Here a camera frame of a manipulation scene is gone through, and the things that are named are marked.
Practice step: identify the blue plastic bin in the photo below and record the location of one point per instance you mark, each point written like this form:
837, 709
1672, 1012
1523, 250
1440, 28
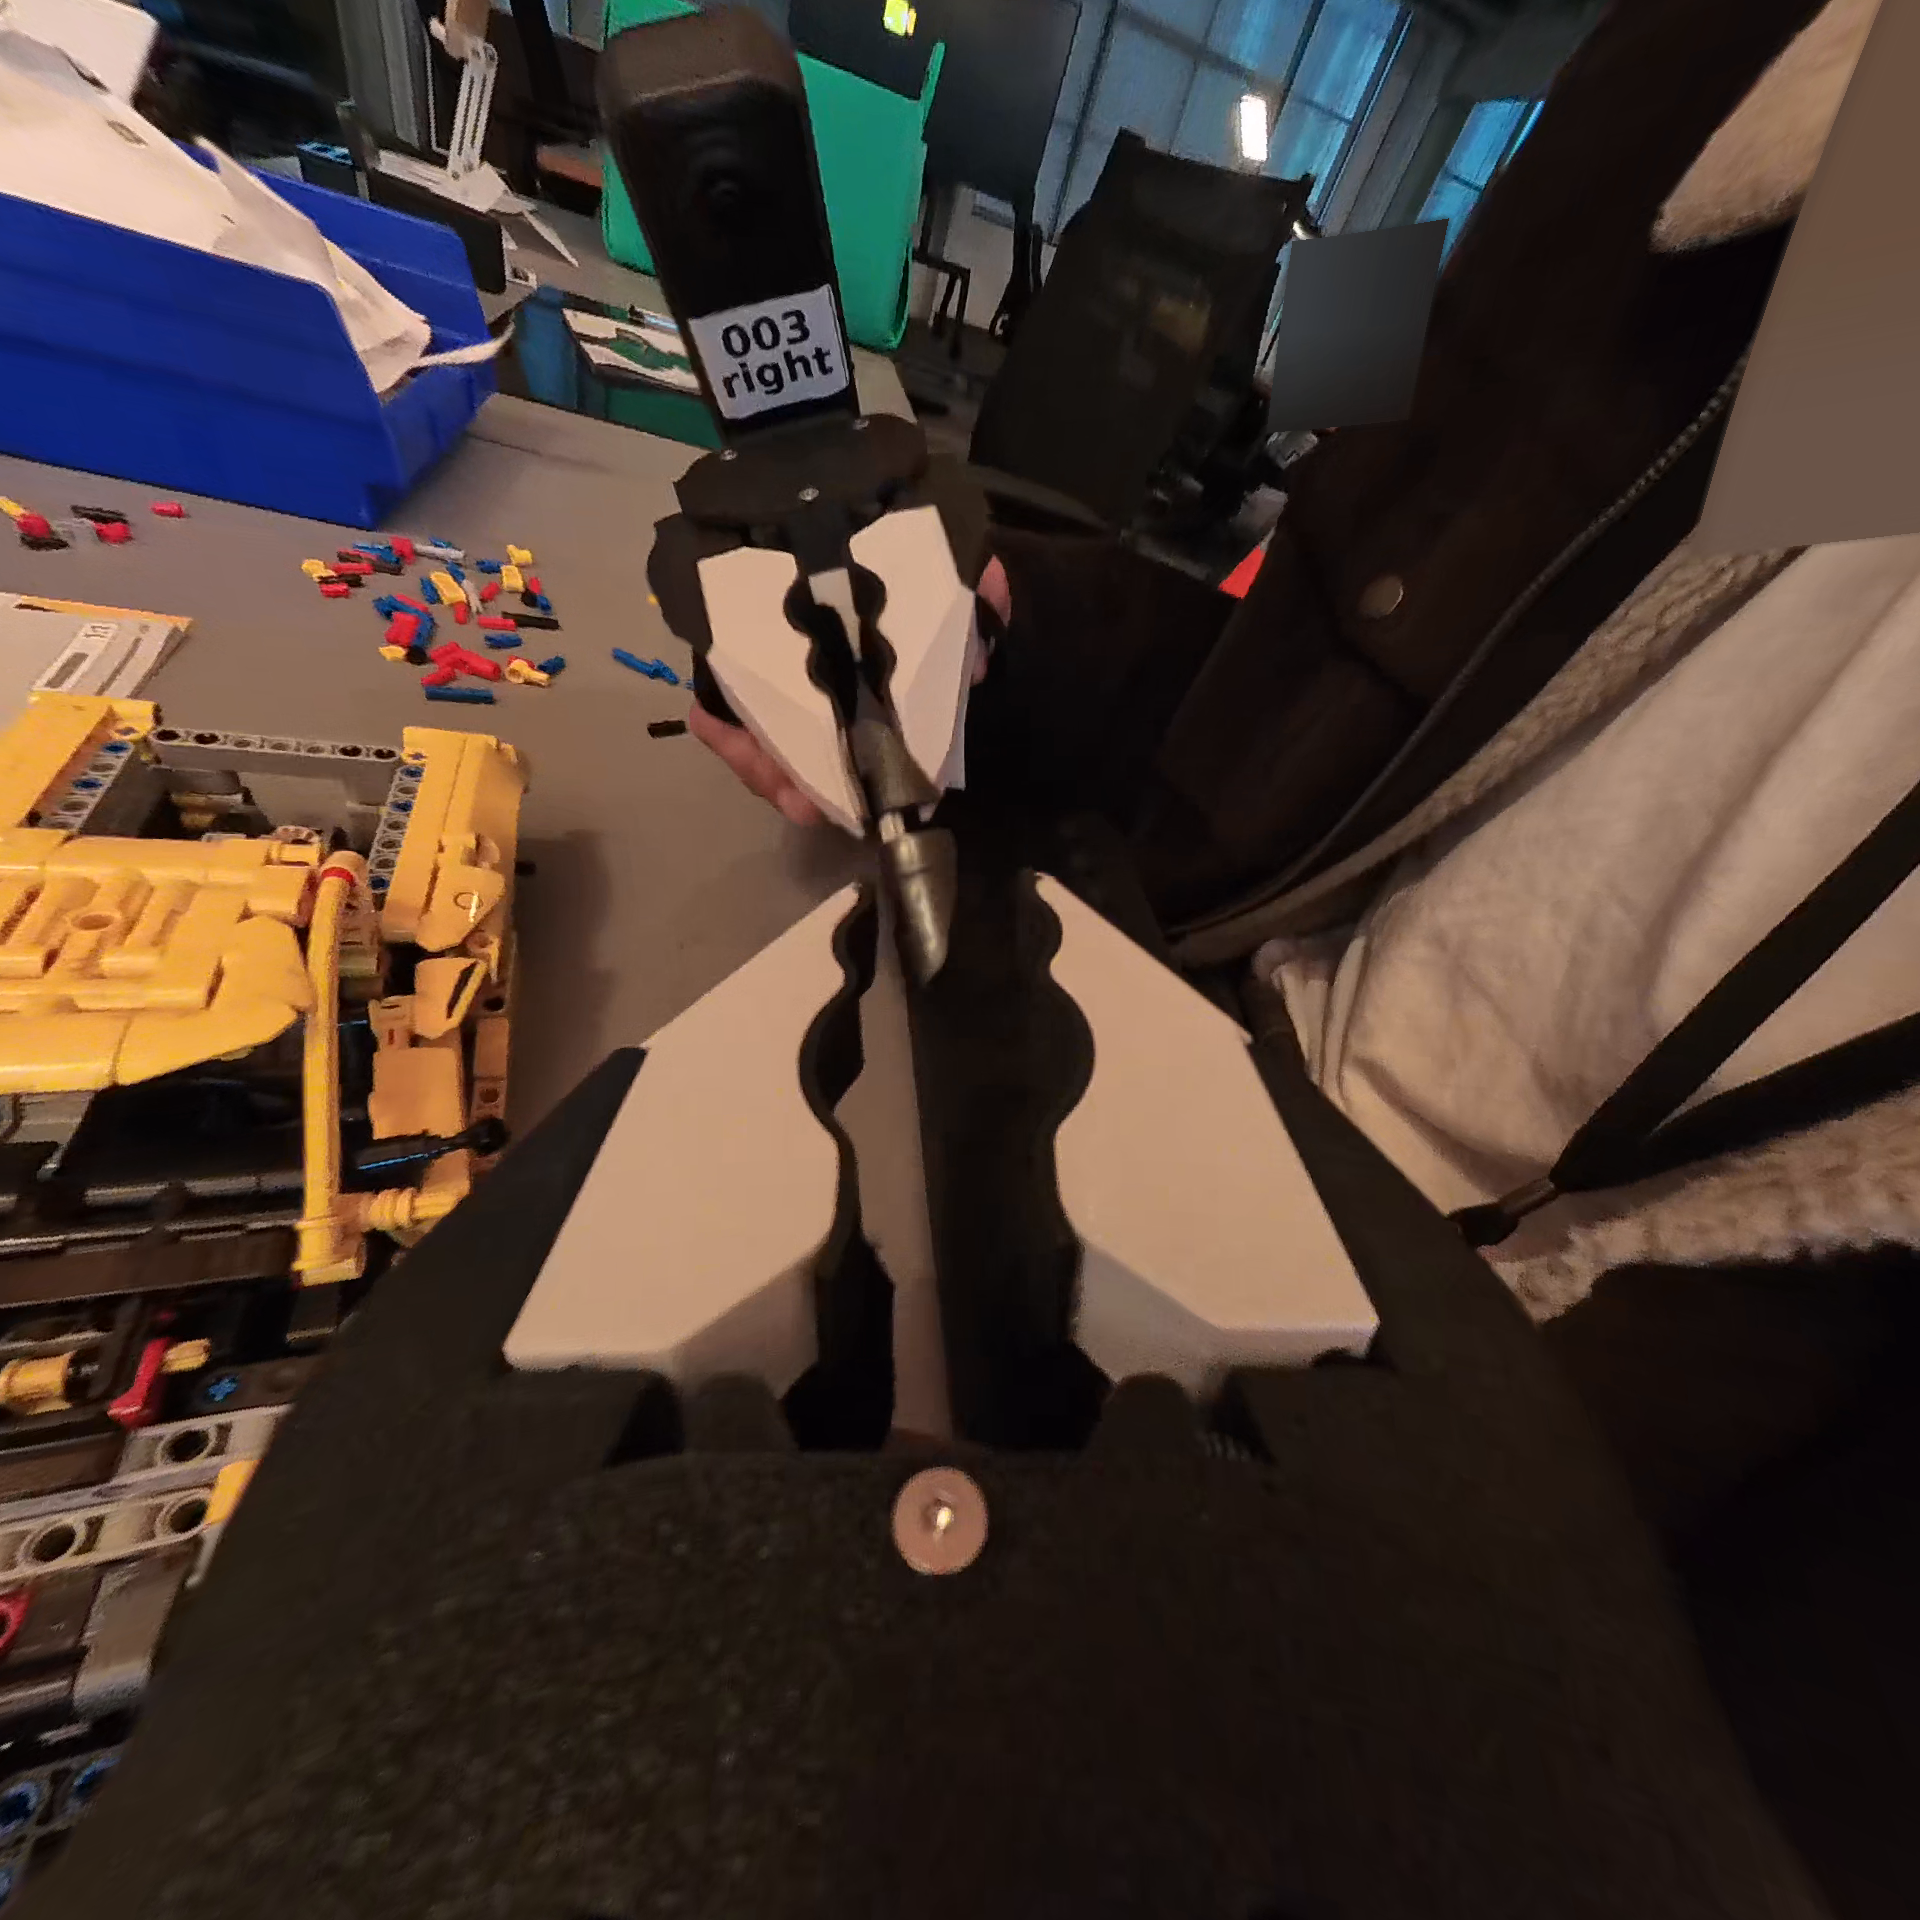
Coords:
181, 377

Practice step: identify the green plastic bin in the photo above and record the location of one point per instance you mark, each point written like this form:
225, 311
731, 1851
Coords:
876, 180

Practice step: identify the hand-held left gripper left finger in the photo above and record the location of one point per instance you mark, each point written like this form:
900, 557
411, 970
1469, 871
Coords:
673, 1199

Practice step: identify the pale hobby robot arm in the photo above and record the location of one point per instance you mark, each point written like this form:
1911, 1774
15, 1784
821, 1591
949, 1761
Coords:
478, 107

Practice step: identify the white crumpled paper bags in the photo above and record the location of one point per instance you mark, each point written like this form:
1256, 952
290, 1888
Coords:
88, 134

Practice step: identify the person's right forearm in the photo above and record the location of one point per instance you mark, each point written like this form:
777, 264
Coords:
1096, 707

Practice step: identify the person's right hand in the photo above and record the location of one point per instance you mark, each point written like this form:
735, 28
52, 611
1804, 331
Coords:
750, 764

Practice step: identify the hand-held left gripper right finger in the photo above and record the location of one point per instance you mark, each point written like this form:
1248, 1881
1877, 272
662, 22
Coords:
1215, 1186

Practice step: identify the person's white shirt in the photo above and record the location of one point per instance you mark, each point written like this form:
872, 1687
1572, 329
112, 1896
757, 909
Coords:
1576, 932

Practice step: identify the yellow toy brick car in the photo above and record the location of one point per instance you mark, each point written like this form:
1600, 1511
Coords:
151, 932

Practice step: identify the open instruction booklet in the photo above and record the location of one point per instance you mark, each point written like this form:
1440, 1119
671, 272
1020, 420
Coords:
75, 661

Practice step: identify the teal storage box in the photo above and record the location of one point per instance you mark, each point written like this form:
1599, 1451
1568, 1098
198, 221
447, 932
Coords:
557, 360

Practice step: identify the large pile of coloured pins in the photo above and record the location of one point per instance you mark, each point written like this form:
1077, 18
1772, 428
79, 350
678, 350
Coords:
452, 661

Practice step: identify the black office chair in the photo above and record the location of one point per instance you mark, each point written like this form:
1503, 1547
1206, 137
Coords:
1141, 331

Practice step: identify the small cluster of coloured pins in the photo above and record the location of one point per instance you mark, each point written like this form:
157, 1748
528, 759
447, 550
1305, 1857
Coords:
31, 522

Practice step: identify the dark grey cone-shaped piece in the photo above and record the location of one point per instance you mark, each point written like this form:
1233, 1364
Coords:
917, 899

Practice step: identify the small red object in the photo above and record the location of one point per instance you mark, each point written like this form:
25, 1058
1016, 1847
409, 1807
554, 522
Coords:
1248, 572

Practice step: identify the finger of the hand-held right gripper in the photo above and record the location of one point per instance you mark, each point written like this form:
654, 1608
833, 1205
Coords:
921, 632
757, 661

